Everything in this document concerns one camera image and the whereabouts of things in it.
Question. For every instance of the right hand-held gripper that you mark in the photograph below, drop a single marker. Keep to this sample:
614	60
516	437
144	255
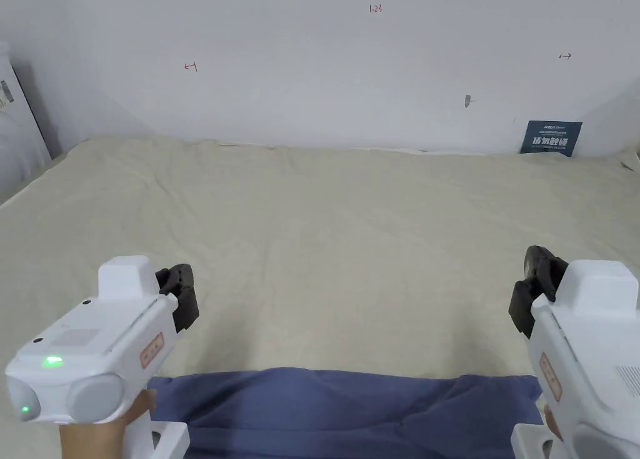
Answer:
595	339

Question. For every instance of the person's right hand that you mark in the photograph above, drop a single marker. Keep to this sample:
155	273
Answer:
552	424

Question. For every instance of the bed with beige sheet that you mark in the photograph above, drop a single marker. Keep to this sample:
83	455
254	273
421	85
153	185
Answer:
340	239

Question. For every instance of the person's left hand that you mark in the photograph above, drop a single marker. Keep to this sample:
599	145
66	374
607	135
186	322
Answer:
92	441

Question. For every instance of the dark blue sign card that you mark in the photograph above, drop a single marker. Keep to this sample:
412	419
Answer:
550	138

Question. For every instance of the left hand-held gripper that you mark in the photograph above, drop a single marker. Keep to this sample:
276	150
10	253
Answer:
95	349

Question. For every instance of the white flat carton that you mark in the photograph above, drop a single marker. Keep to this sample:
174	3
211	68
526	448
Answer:
20	129

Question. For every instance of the dark blue garment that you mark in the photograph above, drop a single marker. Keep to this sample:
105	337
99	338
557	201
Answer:
340	414

